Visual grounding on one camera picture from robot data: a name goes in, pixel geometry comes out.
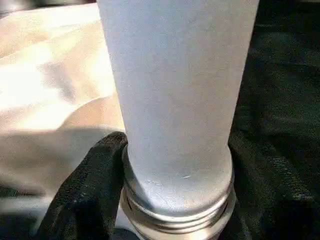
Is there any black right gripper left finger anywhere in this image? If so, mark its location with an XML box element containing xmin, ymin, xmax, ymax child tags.
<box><xmin>34</xmin><ymin>131</ymin><xmax>130</xmax><ymax>240</ymax></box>

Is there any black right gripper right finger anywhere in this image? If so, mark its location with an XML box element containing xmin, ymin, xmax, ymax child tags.
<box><xmin>226</xmin><ymin>134</ymin><xmax>320</xmax><ymax>240</ymax></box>

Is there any white plastic table top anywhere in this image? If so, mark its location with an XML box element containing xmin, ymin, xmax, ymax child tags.
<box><xmin>0</xmin><ymin>2</ymin><xmax>131</xmax><ymax>226</ymax></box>

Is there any white plastic table leg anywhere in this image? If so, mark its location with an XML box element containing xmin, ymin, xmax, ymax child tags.
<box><xmin>96</xmin><ymin>0</ymin><xmax>260</xmax><ymax>240</ymax></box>

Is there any black work mat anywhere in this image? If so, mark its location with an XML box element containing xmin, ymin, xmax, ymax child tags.
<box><xmin>0</xmin><ymin>0</ymin><xmax>320</xmax><ymax>240</ymax></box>

